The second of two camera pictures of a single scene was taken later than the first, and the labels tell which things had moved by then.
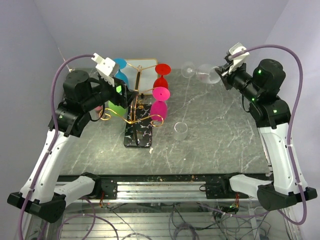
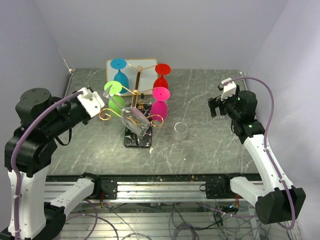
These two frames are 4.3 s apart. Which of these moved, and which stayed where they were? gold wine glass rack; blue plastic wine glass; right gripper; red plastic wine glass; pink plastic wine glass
Moved: right gripper
Stayed: blue plastic wine glass; gold wine glass rack; red plastic wine glass; pink plastic wine glass
